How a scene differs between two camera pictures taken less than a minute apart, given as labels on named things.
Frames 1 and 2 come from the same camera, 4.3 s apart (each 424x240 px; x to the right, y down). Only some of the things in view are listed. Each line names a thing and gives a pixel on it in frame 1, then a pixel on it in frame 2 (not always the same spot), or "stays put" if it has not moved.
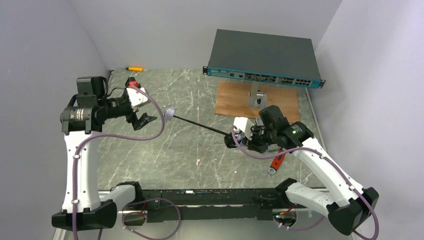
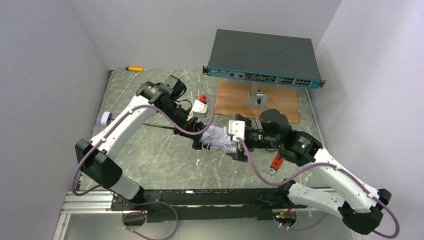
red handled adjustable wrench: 276,163 stays put
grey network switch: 264,57 stays put
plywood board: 232,99 stays put
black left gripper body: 134,117 -> 197,135
